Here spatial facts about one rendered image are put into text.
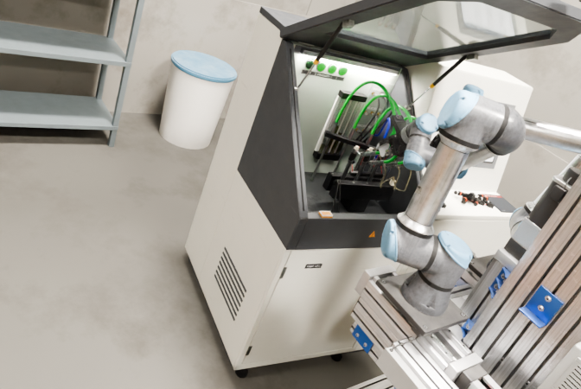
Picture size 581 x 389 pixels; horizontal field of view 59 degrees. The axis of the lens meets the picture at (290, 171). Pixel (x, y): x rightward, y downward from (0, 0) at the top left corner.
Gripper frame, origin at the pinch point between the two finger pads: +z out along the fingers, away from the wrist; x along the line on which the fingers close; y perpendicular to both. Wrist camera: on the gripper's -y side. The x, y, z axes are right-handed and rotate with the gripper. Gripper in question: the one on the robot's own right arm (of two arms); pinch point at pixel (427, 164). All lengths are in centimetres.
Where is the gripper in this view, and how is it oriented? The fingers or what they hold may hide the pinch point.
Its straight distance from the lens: 210.6
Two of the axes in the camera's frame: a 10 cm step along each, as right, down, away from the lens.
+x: 8.5, 0.6, 5.3
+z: -3.4, 8.3, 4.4
